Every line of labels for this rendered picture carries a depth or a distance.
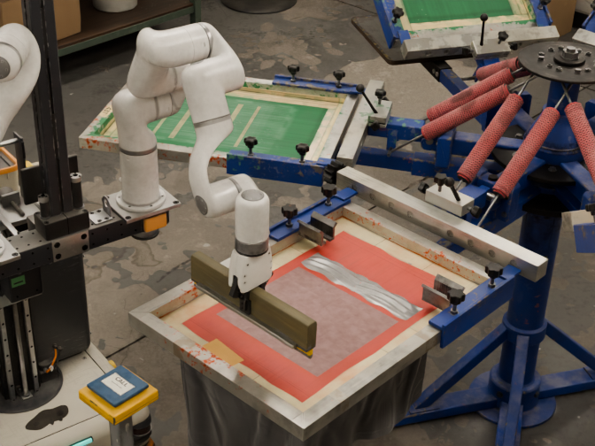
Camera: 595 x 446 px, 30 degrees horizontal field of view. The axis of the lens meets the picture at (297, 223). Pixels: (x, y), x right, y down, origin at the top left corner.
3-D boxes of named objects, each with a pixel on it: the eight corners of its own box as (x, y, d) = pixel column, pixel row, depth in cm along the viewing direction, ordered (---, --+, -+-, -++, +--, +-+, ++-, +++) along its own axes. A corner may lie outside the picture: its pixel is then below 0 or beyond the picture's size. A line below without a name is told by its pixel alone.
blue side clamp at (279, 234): (277, 257, 299) (277, 236, 295) (264, 250, 302) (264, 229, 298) (350, 217, 318) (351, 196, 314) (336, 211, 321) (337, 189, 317)
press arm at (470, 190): (449, 228, 305) (451, 213, 302) (431, 220, 308) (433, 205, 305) (485, 206, 315) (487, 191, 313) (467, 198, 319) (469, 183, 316)
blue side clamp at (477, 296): (442, 349, 267) (444, 326, 264) (426, 340, 270) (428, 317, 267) (512, 297, 286) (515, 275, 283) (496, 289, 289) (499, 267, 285)
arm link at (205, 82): (143, 36, 247) (199, 22, 255) (170, 127, 251) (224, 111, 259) (177, 25, 234) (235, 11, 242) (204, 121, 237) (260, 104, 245)
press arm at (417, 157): (170, 142, 369) (169, 126, 366) (175, 134, 374) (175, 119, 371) (545, 194, 347) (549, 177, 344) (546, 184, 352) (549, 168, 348)
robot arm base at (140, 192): (102, 191, 288) (98, 138, 280) (144, 178, 295) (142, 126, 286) (131, 217, 278) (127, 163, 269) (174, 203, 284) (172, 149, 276)
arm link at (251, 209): (208, 177, 244) (243, 165, 249) (209, 218, 250) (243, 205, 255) (248, 206, 234) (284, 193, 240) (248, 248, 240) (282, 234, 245)
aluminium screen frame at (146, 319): (303, 442, 237) (304, 428, 235) (128, 325, 270) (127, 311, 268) (510, 292, 287) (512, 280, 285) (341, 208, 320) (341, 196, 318)
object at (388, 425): (308, 535, 270) (314, 403, 248) (297, 527, 272) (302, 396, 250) (423, 442, 299) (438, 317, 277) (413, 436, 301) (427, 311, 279)
